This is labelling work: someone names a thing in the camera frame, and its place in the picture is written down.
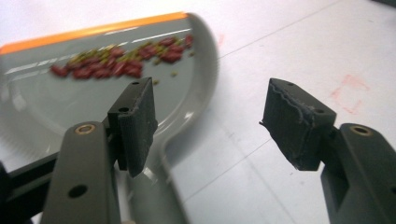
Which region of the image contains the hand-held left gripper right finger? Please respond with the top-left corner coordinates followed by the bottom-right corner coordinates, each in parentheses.
top-left (259, 77), bottom-right (338, 172)

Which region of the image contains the grey dustpan with orange edge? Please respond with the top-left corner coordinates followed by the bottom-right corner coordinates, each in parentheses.
top-left (0, 11), bottom-right (219, 224)

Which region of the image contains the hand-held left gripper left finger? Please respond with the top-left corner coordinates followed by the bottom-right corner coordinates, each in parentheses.
top-left (106, 77), bottom-right (159, 178)

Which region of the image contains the pile of red beans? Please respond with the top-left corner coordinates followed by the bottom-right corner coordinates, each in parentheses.
top-left (49, 33), bottom-right (196, 86)

